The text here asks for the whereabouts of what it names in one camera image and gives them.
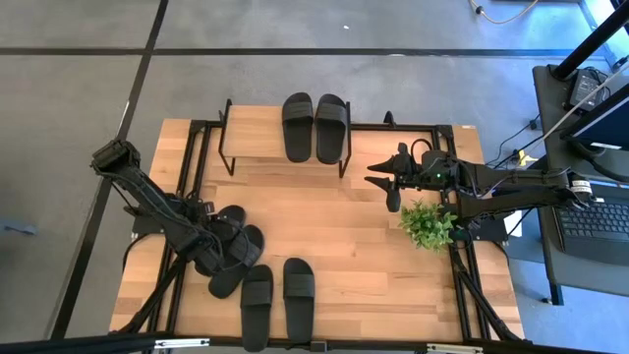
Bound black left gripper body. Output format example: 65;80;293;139
188;230;227;277

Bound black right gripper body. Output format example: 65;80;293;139
392;164;463;194

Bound black rubber slide sandal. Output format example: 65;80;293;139
282;257;316;344
207;224;265;300
314;93;349;165
239;264;275;353
195;205;248;277
281;91;315;164

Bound wooden shelf black metal legs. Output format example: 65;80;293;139
217;97;353;179

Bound green artificial plant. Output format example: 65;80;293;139
398;198;459;254

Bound dark grey desk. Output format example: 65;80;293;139
533;63;629;307

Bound black laptop keyboard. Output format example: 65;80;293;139
553;179;629;269

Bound black power adapter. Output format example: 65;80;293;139
568;68;604;112

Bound black computer monitor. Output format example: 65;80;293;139
559;82;629;152

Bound grey floor scrap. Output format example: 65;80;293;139
0;220;39;237

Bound black metal pole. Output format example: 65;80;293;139
550;0;629;81

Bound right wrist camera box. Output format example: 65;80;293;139
421;149;451;171

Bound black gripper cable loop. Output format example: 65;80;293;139
410;138;434;158

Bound black floor cable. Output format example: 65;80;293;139
484;113;543;171

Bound white cable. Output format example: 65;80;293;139
540;61;629;144

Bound black aluminium rail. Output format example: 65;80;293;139
0;331;629;354

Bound tan floor cable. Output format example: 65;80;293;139
468;0;541;26

